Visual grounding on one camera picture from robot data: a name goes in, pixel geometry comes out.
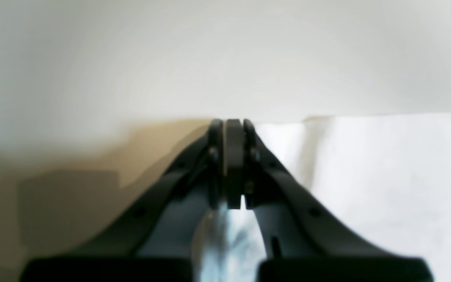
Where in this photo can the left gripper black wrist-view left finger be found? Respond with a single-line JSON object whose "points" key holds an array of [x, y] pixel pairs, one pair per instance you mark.
{"points": [[152, 240]]}

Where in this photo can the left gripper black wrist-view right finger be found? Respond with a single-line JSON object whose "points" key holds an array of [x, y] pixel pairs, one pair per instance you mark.
{"points": [[304, 242]]}

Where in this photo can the white printed T-shirt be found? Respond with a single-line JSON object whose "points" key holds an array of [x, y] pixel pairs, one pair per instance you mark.
{"points": [[388, 178]]}

